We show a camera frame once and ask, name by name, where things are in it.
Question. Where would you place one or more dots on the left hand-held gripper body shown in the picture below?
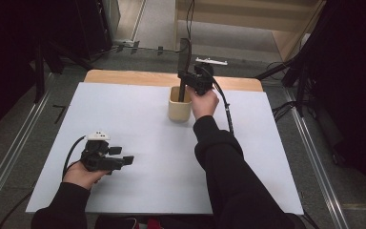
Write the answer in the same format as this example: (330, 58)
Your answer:
(97, 160)

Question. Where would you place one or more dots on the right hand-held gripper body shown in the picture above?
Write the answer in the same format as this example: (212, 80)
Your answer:
(201, 81)

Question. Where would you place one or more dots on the black comb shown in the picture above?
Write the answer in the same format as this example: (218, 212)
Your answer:
(184, 57)

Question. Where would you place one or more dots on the beige square cup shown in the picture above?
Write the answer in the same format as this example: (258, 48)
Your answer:
(178, 111)

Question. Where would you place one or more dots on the person's left hand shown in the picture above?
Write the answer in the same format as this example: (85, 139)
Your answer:
(82, 176)

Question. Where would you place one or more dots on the person's right hand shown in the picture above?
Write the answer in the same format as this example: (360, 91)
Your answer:
(205, 103)

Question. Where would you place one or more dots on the white table board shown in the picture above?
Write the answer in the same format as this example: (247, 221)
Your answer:
(152, 159)

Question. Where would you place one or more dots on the light wooden shelf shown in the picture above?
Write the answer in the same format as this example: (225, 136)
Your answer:
(244, 16)

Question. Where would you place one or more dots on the dark cabinet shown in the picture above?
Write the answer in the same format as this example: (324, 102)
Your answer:
(95, 25)

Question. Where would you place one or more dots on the black metal stand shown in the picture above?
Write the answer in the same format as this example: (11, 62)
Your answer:
(301, 73)

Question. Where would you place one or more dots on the black tripod stand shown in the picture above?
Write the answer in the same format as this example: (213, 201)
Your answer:
(39, 73)

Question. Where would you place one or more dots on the metal floor rail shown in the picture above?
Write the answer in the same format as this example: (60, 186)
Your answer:
(11, 159)
(317, 159)

